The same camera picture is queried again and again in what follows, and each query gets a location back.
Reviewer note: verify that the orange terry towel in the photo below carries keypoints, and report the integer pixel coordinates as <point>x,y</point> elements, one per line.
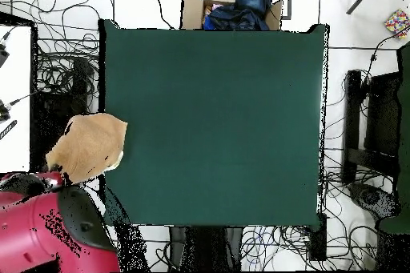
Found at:
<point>89,145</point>

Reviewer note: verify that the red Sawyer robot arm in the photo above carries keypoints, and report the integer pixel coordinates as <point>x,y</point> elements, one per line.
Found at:
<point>32,231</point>

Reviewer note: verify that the white side table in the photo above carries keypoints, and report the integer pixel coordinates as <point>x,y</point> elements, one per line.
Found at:
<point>16,145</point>

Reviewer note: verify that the black equipment stand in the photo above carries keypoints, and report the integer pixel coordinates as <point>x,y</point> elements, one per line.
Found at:
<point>51,109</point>

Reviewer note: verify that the dark green table cloth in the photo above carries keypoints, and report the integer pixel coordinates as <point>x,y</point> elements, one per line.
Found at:
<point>208,125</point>

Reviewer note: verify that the cardboard box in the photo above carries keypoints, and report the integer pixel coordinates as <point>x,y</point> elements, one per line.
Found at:
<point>192,10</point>

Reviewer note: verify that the dark blue clothes pile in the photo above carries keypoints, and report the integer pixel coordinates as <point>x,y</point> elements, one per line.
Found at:
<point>240,13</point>

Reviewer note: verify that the green covered side table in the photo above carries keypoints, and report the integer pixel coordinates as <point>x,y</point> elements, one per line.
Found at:
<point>404,157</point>

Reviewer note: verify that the multicoloured dotted cloth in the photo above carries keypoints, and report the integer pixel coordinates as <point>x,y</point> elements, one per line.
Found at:
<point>397,23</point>

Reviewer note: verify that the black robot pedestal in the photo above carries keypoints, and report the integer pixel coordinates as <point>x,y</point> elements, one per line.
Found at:
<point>205,247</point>

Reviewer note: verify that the black floor frame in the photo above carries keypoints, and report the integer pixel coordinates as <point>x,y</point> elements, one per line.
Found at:
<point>381,116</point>

